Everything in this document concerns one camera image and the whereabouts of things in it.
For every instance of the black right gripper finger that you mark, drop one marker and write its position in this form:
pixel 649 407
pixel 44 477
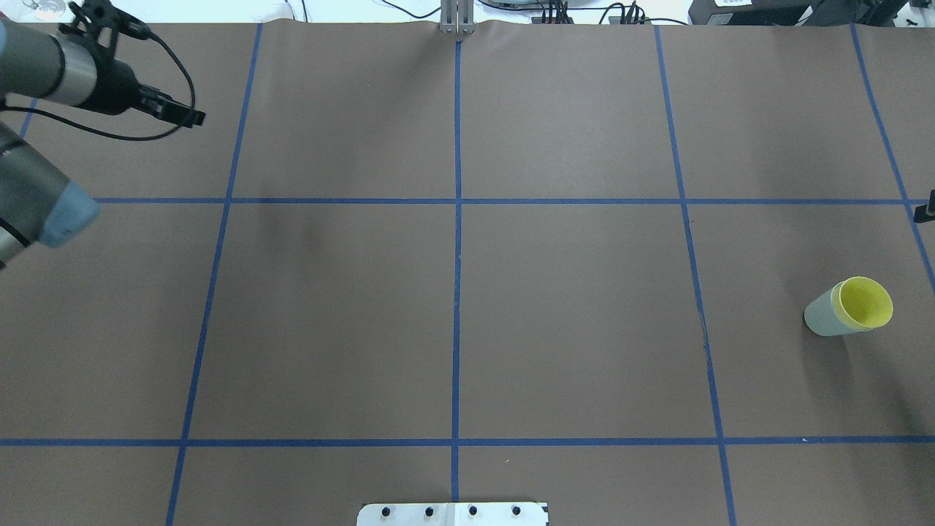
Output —
pixel 926 212

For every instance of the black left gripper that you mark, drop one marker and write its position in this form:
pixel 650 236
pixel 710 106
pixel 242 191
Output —
pixel 117 88

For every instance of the yellow plastic cup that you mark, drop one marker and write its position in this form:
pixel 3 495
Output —
pixel 861 304

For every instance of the green plastic cup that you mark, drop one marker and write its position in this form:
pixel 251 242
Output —
pixel 826 316

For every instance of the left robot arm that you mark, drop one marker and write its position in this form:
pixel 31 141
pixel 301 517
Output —
pixel 76 67

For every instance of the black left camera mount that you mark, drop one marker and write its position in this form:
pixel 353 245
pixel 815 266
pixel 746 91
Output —
pixel 98 25

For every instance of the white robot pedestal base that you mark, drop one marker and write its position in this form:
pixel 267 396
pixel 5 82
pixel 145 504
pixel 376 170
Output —
pixel 522 512

